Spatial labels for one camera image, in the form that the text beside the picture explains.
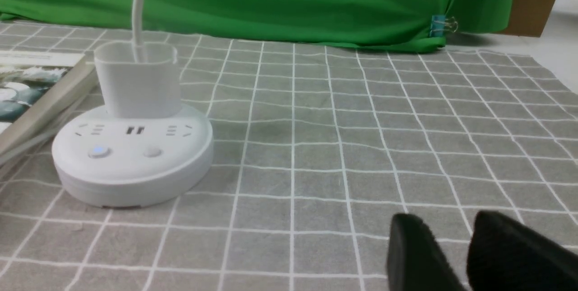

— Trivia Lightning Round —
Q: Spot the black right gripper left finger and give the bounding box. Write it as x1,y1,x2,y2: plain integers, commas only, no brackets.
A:
387,213,465,291

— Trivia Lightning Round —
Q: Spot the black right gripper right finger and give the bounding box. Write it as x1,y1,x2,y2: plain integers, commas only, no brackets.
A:
467,211,578,291

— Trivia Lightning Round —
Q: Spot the grey checked tablecloth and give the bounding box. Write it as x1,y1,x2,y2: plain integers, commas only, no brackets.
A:
1,32,577,291

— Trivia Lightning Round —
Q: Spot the blue binder clip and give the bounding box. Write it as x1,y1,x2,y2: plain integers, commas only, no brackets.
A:
428,14,459,38

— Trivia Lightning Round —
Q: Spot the white desk lamp with sockets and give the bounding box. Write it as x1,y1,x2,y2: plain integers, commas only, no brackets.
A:
51,0,214,208

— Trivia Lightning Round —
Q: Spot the bottom large white book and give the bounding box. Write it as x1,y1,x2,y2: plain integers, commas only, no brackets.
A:
0,93,91,167

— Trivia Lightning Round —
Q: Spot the top white textbook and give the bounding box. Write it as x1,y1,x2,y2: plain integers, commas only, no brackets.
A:
0,50,98,154

